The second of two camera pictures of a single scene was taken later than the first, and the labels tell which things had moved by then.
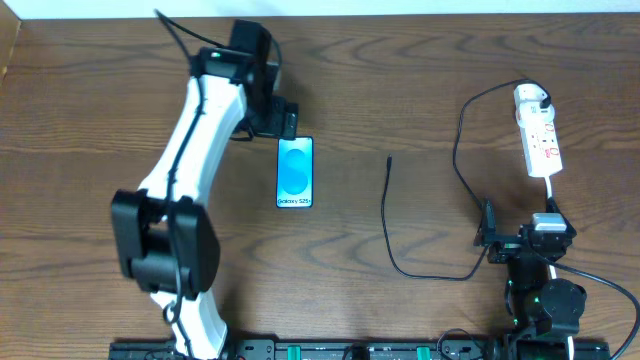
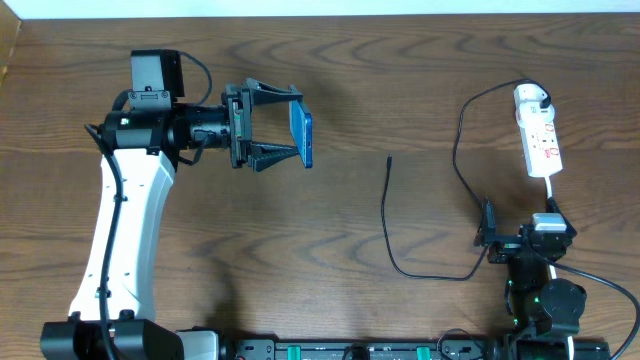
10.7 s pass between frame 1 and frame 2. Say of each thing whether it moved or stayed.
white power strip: stayed
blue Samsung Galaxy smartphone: moved
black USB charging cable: stayed
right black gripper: stayed
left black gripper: moved
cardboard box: stayed
